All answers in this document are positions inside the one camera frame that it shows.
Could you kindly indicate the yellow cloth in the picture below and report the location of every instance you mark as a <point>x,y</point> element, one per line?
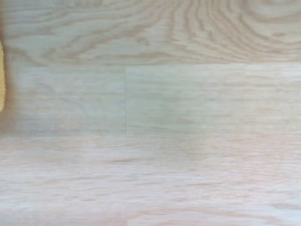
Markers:
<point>2,77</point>

